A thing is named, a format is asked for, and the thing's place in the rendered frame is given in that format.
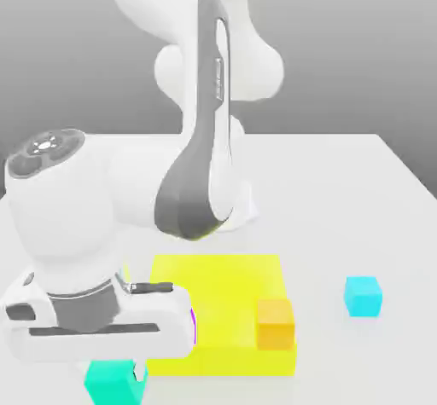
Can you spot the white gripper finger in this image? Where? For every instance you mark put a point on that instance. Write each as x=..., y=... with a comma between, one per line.
x=140, y=370

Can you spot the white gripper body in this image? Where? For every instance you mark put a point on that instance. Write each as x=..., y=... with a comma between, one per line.
x=160, y=323

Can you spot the small teal cube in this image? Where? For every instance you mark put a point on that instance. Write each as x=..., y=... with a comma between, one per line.
x=109, y=384

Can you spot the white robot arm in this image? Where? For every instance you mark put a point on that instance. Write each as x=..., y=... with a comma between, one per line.
x=68, y=224

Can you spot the small orange cube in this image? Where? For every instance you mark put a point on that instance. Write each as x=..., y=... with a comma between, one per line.
x=275, y=330

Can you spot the small cyan cube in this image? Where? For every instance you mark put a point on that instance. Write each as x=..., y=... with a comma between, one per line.
x=363, y=297

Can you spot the large yellow box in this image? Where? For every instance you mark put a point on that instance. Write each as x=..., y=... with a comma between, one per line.
x=222, y=285

